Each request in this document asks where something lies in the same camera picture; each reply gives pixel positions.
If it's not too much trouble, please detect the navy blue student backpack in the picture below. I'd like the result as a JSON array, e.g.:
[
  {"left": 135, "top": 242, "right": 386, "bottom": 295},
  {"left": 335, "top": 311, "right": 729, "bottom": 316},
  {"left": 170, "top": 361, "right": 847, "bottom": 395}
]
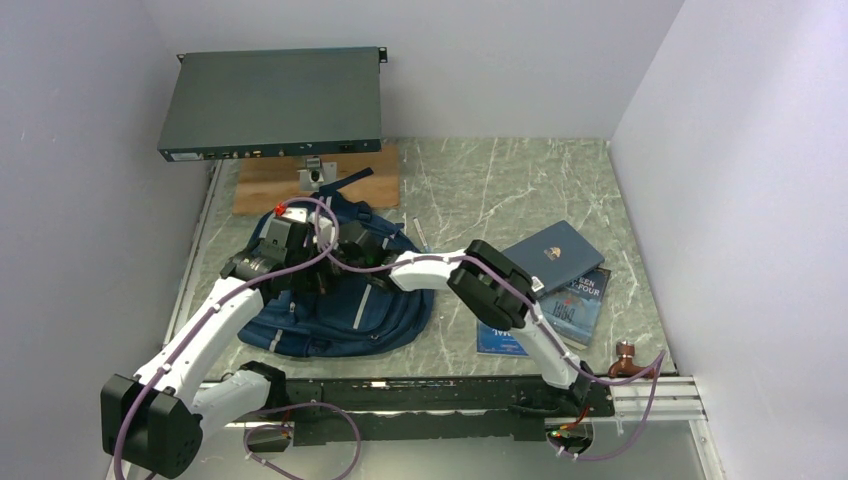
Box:
[{"left": 238, "top": 168, "right": 434, "bottom": 358}]

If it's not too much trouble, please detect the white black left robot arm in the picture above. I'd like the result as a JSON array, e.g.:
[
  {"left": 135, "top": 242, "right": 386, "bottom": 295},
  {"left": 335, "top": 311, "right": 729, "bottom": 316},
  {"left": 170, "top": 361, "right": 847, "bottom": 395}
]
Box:
[{"left": 100, "top": 208, "right": 337, "bottom": 479}]

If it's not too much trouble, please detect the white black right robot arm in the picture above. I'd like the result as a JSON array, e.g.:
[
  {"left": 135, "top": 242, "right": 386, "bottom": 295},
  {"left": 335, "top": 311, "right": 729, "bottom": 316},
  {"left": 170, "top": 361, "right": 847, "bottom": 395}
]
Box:
[{"left": 320, "top": 222, "right": 590, "bottom": 415}]

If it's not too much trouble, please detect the wooden board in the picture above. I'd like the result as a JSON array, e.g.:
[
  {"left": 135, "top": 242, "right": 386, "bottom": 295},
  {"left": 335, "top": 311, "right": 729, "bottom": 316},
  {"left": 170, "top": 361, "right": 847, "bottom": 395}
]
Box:
[{"left": 232, "top": 145, "right": 400, "bottom": 215}]

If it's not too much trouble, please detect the grey rack server box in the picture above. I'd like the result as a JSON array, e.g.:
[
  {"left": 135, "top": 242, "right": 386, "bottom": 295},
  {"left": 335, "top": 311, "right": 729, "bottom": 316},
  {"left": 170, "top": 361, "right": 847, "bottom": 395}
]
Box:
[{"left": 157, "top": 46, "right": 388, "bottom": 162}]

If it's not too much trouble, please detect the Animal Farm book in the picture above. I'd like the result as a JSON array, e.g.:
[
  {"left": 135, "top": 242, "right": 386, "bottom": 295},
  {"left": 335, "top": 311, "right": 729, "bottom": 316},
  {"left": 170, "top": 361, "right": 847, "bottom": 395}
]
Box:
[{"left": 476, "top": 322, "right": 527, "bottom": 357}]

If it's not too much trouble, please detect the navy blue notebook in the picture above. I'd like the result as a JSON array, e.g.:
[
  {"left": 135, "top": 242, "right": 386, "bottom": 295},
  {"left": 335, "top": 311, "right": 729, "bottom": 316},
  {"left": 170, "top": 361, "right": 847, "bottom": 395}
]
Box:
[{"left": 503, "top": 220, "right": 605, "bottom": 298}]

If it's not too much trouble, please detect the Nineteen Eighty-Four book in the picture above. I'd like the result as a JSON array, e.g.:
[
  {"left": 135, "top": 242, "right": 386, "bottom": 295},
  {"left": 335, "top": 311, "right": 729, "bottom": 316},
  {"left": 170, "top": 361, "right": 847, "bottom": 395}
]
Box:
[{"left": 539, "top": 267, "right": 611, "bottom": 349}]

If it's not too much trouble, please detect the copper pipe fitting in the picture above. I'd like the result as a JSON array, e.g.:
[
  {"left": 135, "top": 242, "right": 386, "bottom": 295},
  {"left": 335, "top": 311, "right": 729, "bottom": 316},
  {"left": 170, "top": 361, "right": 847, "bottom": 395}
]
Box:
[{"left": 607, "top": 341, "right": 657, "bottom": 379}]

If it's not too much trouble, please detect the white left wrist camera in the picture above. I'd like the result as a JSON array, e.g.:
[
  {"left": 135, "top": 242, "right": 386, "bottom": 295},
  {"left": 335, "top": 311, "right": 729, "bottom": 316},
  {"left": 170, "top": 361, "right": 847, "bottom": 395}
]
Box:
[{"left": 273, "top": 202, "right": 310, "bottom": 225}]

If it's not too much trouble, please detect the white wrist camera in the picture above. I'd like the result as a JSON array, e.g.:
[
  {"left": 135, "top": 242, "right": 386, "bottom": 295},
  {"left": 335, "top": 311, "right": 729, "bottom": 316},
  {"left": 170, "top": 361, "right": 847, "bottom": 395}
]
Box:
[
  {"left": 273, "top": 202, "right": 310, "bottom": 225},
  {"left": 309, "top": 212, "right": 338, "bottom": 250}
]

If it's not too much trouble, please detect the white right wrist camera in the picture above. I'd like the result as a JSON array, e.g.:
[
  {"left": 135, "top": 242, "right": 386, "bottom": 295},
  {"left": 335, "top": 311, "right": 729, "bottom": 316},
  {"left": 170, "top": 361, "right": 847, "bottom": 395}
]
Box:
[{"left": 309, "top": 212, "right": 338, "bottom": 250}]

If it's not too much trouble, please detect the grey metal stand bracket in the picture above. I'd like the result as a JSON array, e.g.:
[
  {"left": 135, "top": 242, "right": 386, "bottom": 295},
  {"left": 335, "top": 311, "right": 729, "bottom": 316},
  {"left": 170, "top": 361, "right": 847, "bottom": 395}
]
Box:
[{"left": 298, "top": 156, "right": 337, "bottom": 192}]

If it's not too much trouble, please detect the aluminium side rail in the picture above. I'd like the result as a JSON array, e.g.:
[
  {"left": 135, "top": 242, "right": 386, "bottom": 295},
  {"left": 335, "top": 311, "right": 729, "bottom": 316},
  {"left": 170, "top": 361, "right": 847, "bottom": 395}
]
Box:
[{"left": 162, "top": 160, "right": 226, "bottom": 347}]

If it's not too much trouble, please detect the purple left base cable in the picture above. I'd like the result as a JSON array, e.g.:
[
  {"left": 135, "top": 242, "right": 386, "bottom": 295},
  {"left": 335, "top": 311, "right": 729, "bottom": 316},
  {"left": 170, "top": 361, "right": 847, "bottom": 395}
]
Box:
[{"left": 243, "top": 401, "right": 364, "bottom": 480}]

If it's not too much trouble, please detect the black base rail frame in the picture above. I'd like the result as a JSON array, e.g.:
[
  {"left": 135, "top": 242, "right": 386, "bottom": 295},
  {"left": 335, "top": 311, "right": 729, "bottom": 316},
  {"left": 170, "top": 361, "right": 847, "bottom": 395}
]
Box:
[{"left": 245, "top": 375, "right": 615, "bottom": 446}]

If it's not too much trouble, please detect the aluminium extrusion rail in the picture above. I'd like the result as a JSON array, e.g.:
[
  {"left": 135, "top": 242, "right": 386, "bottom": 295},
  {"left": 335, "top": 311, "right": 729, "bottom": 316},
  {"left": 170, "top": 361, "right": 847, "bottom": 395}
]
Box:
[{"left": 119, "top": 376, "right": 709, "bottom": 432}]

